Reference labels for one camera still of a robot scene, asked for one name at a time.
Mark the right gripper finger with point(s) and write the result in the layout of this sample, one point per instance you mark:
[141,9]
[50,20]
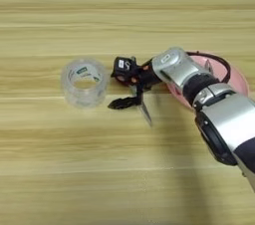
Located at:
[124,102]
[124,80]

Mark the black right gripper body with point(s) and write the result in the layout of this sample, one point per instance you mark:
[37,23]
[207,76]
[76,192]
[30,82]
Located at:
[148,74]

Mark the pink oval plate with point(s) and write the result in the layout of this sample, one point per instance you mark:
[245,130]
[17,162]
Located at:
[238,81]

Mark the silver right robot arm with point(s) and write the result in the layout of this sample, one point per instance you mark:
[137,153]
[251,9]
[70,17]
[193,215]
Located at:
[225,119]

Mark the black box with white label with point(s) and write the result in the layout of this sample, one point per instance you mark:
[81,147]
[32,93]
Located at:
[125,66]

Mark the clear packing tape roll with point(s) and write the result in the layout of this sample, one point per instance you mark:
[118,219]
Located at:
[83,98]

